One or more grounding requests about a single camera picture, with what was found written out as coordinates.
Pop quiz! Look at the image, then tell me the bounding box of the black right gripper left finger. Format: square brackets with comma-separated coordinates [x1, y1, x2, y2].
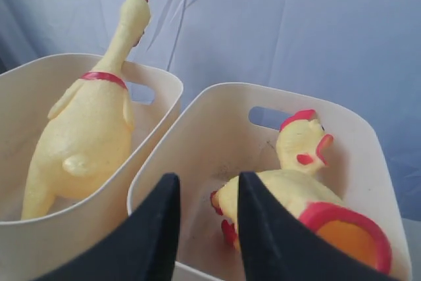
[41, 173, 180, 280]

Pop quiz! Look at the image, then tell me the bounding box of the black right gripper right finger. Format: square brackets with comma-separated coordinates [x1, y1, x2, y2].
[238, 172, 392, 280]

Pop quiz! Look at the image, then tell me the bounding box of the headless yellow chicken body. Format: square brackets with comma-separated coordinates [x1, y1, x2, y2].
[210, 168, 393, 277]

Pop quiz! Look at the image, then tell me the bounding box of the yellow rubber chicken front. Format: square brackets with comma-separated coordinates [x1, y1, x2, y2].
[21, 0, 151, 220]

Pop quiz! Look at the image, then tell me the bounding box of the detached yellow chicken head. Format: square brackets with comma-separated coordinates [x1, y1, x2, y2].
[276, 109, 334, 175]

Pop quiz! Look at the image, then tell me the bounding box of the cream bin marked O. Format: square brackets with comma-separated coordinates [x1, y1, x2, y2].
[1, 53, 184, 280]

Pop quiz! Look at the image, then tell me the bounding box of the cream bin marked X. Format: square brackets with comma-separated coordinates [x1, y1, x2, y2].
[127, 83, 412, 280]

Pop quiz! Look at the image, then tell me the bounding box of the blue-grey backdrop curtain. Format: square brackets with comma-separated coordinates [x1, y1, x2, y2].
[1, 0, 420, 228]

